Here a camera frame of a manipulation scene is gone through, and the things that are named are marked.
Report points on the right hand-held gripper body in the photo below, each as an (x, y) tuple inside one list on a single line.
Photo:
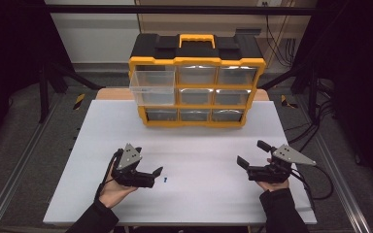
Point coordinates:
[(267, 173)]

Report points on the black curtain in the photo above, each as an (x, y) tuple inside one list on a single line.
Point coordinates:
[(359, 81), (9, 64)]

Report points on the black horizontal bar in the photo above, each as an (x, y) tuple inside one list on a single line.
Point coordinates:
[(175, 9)]

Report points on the yellow black drawer organizer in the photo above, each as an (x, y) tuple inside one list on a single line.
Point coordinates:
[(197, 50)]

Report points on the grid of clear drawers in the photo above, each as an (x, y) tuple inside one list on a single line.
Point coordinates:
[(196, 96)]

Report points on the yellow clamp right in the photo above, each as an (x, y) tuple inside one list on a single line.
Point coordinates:
[(286, 102)]

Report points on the person's right hand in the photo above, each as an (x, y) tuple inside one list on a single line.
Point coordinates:
[(273, 186)]

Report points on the yellow clamp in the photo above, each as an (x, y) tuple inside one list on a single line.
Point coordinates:
[(286, 102), (79, 101)]

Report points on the white wall socket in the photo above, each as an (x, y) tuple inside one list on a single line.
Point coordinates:
[(268, 2)]

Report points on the black metal stand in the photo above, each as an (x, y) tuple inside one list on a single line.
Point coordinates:
[(311, 90), (43, 93)]

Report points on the yellow clamp left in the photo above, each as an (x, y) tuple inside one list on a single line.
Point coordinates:
[(79, 101)]

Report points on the aluminium floor rail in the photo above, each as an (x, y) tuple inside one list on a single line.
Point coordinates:
[(16, 171), (340, 181)]

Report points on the person's left hand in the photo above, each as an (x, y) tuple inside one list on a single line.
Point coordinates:
[(113, 192)]

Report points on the light wooden cabinet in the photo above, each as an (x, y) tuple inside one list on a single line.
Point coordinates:
[(226, 22)]

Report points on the clear plastic drawer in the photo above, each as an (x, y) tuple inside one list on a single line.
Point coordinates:
[(153, 87)]

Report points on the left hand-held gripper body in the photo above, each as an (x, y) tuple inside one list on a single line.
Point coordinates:
[(131, 178)]

